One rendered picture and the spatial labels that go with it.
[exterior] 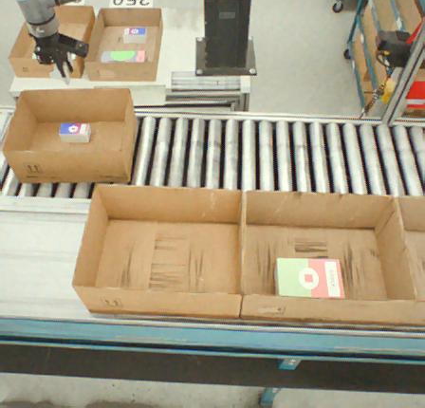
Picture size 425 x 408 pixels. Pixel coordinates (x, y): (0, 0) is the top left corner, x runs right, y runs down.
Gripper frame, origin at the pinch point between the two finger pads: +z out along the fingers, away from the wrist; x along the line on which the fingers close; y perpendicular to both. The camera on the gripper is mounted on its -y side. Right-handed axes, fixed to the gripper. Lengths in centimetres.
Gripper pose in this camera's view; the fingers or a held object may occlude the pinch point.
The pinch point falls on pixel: (71, 76)
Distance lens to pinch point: 162.3
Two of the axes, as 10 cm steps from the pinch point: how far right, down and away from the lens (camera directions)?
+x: -0.5, 8.8, -4.6
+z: 0.1, 4.7, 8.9
